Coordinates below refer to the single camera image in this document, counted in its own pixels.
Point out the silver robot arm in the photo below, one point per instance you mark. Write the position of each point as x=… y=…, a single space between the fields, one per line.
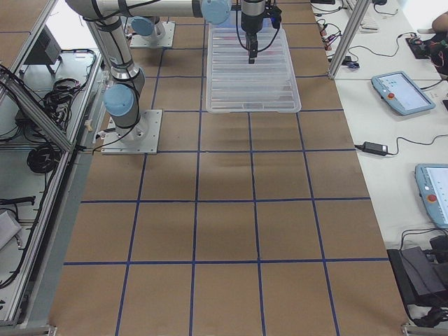
x=122 y=99
x=148 y=27

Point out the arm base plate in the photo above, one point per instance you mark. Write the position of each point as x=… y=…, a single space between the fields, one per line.
x=140 y=42
x=142 y=139

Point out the black laptop computer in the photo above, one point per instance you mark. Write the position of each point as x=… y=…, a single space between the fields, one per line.
x=421 y=275

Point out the blue teach pendant near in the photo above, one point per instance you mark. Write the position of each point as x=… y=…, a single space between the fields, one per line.
x=431 y=180

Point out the blue teach pendant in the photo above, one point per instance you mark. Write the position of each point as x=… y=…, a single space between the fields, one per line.
x=431 y=180
x=401 y=93

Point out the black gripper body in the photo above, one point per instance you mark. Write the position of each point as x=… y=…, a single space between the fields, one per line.
x=250 y=24

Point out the clear plastic box lid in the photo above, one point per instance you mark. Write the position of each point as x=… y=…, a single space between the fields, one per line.
x=233 y=85

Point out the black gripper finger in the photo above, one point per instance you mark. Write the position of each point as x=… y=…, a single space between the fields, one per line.
x=252 y=46

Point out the black power adapter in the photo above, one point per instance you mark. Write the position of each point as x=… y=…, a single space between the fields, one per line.
x=375 y=148

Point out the aluminium frame post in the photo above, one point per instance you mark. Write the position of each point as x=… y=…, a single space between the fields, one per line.
x=348 y=34

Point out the aluminium frame rail left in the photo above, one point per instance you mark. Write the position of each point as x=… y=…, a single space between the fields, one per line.
x=30 y=106

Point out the blue teach pendant far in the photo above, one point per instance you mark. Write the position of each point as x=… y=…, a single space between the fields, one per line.
x=401 y=93

